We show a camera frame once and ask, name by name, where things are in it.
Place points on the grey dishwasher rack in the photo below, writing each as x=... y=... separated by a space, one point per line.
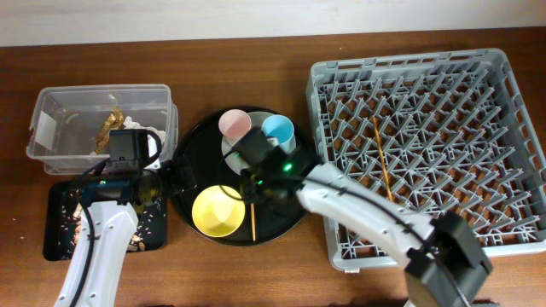
x=455 y=133

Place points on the wooden chopstick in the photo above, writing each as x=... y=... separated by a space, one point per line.
x=253 y=221
x=382 y=159

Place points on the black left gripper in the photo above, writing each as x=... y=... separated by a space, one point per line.
x=176 y=184

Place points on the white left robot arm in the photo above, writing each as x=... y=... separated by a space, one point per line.
x=113 y=195

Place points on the pink cup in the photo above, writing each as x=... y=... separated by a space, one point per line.
x=234 y=124

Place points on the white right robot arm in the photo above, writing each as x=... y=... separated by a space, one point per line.
x=443 y=263

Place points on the gold foil wrapper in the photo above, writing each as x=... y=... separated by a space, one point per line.
x=113 y=122

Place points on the food scraps and rice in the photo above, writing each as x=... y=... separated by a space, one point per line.
x=150 y=232

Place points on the white napkin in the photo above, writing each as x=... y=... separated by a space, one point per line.
x=129 y=123

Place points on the blue cup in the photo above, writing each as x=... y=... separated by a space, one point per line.
x=281 y=128

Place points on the yellow bowl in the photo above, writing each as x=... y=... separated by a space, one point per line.
x=218 y=211

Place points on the round black tray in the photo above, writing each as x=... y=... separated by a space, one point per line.
x=202 y=148

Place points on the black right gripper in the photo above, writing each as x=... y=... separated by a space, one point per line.
x=248 y=188

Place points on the clear plastic bin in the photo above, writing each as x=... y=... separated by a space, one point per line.
x=67 y=120

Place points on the black rectangular tray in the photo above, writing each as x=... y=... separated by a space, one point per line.
x=52 y=232

